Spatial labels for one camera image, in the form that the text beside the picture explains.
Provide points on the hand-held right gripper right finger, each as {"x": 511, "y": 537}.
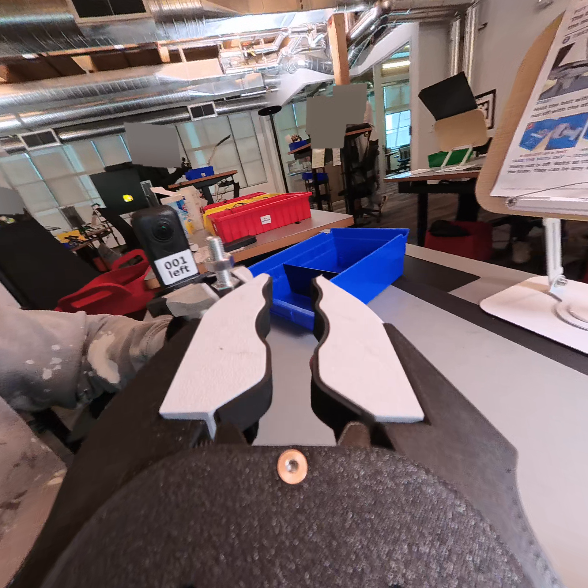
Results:
{"x": 363, "y": 367}

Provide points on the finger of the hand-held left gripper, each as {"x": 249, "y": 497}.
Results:
{"x": 242, "y": 275}
{"x": 193, "y": 301}

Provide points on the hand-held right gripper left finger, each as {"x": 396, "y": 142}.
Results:
{"x": 220, "y": 367}

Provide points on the blue plastic storage bin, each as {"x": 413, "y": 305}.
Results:
{"x": 367, "y": 275}

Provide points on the person's left forearm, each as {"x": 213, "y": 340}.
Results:
{"x": 55, "y": 353}

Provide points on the black rectangular block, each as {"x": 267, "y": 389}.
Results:
{"x": 241, "y": 243}

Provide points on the black office chair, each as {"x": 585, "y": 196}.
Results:
{"x": 117, "y": 225}
{"x": 363, "y": 174}

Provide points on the white cardboard carton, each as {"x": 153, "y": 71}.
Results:
{"x": 195, "y": 206}

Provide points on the yellow plastic tray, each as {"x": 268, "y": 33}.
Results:
{"x": 206, "y": 223}

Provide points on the red labelled plastic tray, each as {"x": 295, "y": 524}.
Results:
{"x": 239, "y": 225}

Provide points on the black bin divider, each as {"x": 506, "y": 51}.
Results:
{"x": 298, "y": 280}

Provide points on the dark green board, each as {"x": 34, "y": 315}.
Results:
{"x": 110, "y": 188}

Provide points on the small blue bin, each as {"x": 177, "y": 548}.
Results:
{"x": 200, "y": 173}

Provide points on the grey desk with wood edge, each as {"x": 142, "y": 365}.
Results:
{"x": 298, "y": 227}

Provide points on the ceiling air vent grille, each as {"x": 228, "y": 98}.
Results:
{"x": 202, "y": 110}

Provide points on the tall standing desk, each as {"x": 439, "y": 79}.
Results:
{"x": 298, "y": 148}

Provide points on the red fabric bag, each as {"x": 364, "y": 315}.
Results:
{"x": 459, "y": 246}

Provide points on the black floor lamp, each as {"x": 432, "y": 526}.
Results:
{"x": 269, "y": 110}

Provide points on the wooden-topped work desk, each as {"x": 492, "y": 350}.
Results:
{"x": 432, "y": 176}

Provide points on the small green bin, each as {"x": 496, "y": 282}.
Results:
{"x": 436, "y": 160}

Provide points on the person's grey patterned sweatshirt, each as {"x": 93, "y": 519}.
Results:
{"x": 23, "y": 482}

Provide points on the wooden-edged white board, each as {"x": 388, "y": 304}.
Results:
{"x": 500, "y": 160}

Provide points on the beige rounded board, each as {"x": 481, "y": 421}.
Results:
{"x": 461, "y": 131}

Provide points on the black light flag panel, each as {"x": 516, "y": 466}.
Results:
{"x": 448, "y": 96}

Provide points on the printed instruction sheet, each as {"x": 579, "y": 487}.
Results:
{"x": 551, "y": 151}

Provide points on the silver ceiling duct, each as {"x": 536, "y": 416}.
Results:
{"x": 92, "y": 92}

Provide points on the white board stand frame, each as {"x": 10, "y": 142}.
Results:
{"x": 553, "y": 248}

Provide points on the wooden support post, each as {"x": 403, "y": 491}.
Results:
{"x": 339, "y": 46}

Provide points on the wall marker frame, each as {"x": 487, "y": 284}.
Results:
{"x": 486, "y": 108}

